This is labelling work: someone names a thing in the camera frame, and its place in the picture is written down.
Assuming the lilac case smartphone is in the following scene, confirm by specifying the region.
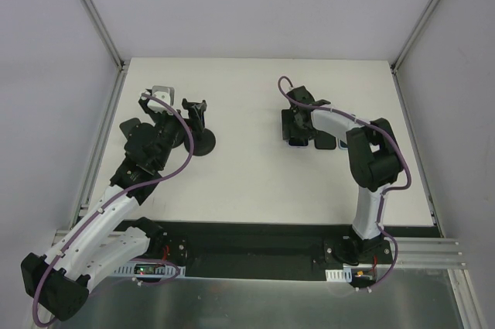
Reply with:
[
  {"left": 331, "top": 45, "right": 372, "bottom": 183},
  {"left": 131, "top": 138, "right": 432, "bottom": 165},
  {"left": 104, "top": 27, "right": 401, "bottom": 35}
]
[{"left": 287, "top": 139, "right": 309, "bottom": 148}]

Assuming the black smartphone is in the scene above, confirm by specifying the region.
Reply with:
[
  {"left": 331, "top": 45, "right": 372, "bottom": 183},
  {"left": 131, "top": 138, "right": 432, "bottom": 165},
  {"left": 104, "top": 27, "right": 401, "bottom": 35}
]
[{"left": 314, "top": 132, "right": 337, "bottom": 150}]

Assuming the wooden base phone stand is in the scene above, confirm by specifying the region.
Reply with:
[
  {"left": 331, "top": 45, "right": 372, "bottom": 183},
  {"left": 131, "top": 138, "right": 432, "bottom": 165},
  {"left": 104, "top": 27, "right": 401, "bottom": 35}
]
[{"left": 119, "top": 118, "right": 142, "bottom": 140}]

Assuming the blue case smartphone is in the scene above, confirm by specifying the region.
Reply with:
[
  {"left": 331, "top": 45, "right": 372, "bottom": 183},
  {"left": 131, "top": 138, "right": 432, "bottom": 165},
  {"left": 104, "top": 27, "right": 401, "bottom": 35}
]
[{"left": 337, "top": 140, "right": 348, "bottom": 150}]

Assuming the black round base phone stand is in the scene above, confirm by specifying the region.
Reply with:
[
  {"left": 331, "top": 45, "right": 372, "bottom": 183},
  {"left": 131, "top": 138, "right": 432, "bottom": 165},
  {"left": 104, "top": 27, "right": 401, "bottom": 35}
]
[{"left": 172, "top": 128, "right": 188, "bottom": 149}]

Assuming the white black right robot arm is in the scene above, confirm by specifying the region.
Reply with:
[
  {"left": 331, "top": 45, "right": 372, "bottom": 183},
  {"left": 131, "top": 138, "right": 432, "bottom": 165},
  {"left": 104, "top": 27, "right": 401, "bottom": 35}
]
[{"left": 282, "top": 86, "right": 404, "bottom": 266}]

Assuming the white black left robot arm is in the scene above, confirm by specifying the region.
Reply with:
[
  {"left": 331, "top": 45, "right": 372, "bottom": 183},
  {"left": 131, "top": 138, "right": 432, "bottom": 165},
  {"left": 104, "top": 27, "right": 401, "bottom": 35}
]
[{"left": 21, "top": 91, "right": 195, "bottom": 328}]

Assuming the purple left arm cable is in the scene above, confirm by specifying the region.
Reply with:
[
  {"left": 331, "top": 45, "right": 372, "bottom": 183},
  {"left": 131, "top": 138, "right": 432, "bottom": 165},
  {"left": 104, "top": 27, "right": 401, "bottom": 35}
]
[{"left": 32, "top": 92, "right": 193, "bottom": 328}]

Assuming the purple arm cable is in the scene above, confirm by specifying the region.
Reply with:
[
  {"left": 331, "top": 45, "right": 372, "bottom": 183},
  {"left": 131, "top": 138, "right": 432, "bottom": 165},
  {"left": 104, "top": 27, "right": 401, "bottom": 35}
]
[
  {"left": 32, "top": 92, "right": 193, "bottom": 328},
  {"left": 277, "top": 75, "right": 411, "bottom": 237}
]

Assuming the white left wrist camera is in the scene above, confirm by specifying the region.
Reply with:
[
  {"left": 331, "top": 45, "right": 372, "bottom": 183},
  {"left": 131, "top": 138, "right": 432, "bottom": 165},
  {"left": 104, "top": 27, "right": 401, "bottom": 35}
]
[{"left": 141, "top": 85, "right": 175, "bottom": 113}]

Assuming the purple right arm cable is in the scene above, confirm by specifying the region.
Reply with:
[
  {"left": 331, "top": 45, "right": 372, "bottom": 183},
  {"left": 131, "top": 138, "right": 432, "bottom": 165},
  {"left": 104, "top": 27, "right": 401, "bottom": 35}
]
[{"left": 277, "top": 75, "right": 411, "bottom": 237}]

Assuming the left aluminium frame rail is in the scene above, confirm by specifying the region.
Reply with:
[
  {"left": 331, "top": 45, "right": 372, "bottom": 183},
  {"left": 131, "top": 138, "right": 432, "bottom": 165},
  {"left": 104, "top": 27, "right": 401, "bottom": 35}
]
[{"left": 69, "top": 0, "right": 129, "bottom": 227}]

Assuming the aluminium frame rail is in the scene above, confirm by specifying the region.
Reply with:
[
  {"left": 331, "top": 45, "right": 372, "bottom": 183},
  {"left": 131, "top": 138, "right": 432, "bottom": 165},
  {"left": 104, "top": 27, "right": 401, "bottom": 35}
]
[
  {"left": 389, "top": 0, "right": 471, "bottom": 268},
  {"left": 69, "top": 0, "right": 129, "bottom": 227}
]

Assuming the left white cable duct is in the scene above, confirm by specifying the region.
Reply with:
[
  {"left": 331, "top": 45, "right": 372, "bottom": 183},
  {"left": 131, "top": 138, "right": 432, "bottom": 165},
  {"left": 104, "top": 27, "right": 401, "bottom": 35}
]
[{"left": 111, "top": 261, "right": 186, "bottom": 279}]

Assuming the white cable duct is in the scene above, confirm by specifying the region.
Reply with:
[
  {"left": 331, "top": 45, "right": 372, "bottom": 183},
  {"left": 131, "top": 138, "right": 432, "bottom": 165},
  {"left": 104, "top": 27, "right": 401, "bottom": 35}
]
[
  {"left": 325, "top": 266, "right": 377, "bottom": 283},
  {"left": 111, "top": 261, "right": 186, "bottom": 279}
]

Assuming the right white cable duct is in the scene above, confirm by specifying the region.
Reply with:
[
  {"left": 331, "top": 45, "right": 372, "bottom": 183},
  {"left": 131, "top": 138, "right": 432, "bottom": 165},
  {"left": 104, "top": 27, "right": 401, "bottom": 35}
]
[{"left": 325, "top": 266, "right": 377, "bottom": 283}]

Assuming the right aluminium frame rail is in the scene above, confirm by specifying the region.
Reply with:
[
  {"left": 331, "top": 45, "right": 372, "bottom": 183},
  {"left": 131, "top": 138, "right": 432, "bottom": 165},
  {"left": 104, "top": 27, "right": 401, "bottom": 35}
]
[{"left": 389, "top": 0, "right": 471, "bottom": 268}]

